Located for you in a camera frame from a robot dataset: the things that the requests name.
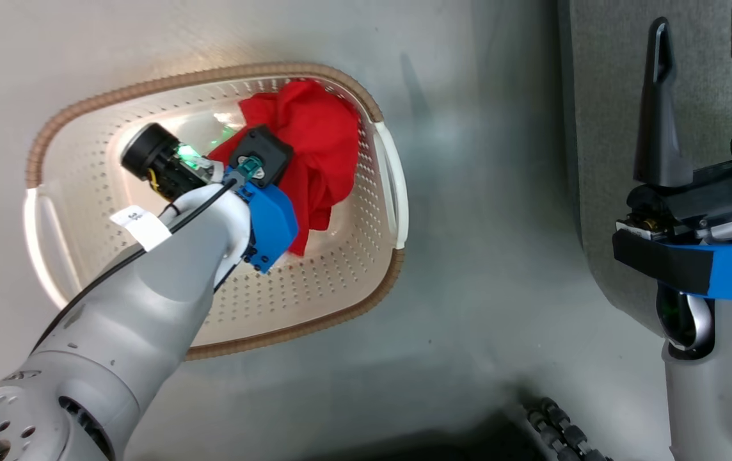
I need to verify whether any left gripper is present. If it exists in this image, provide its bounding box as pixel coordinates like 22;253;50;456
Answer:
121;123;225;202

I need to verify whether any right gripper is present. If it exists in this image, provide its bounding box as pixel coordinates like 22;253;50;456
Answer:
615;0;732;244

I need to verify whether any red cloth garment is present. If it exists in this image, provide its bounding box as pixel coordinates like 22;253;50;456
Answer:
207;79;362;257

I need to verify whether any grey fabric sofa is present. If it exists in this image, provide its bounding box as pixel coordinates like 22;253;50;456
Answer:
557;0;732;337

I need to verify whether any white paper label tag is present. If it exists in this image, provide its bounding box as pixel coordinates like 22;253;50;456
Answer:
109;206;173;252

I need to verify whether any beige perforated laundry basket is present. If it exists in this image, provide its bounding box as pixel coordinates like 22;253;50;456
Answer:
23;61;410;361

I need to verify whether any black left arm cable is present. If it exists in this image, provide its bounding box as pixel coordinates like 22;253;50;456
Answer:
32;178;240;354

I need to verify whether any teal left camera connector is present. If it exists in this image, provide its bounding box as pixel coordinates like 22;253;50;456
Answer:
237;156;266;181

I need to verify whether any blue taped right camera bracket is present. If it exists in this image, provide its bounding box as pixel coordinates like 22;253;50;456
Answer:
612;228;732;302

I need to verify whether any black corrugated cable hose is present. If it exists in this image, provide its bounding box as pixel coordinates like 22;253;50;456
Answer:
525;397;613;461

